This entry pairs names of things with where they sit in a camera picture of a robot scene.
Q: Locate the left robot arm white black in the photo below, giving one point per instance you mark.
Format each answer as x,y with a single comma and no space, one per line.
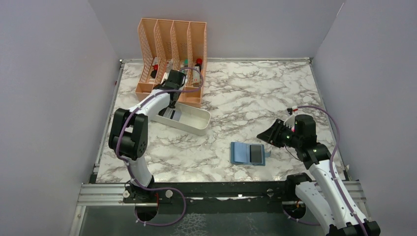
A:
129,131

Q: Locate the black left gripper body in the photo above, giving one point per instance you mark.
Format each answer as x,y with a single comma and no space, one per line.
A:
172,104

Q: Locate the glossy black credit card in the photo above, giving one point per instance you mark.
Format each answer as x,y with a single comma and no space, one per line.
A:
256,154

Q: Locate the peach plastic file organizer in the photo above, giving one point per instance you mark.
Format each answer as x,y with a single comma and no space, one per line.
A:
172,44

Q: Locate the teal card holder wallet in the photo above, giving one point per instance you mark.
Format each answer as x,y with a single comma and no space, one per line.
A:
240,154

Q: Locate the red capped stick in organizer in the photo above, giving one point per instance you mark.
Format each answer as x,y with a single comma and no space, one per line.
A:
197,71

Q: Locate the black mounting rail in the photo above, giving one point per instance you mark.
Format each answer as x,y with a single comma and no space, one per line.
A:
214,197

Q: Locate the red black item in organizer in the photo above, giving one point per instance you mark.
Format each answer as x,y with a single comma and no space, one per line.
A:
154,71

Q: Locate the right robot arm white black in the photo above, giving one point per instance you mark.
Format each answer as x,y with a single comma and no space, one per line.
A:
327,198

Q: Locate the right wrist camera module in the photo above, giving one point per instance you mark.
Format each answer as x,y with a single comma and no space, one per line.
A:
292,112

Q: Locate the grey box in organizer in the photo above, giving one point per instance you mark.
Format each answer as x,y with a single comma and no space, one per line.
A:
168,68

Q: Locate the white oblong plastic tray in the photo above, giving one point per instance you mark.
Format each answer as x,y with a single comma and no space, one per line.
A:
193,120

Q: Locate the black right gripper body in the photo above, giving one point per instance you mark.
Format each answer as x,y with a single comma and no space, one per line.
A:
297,140

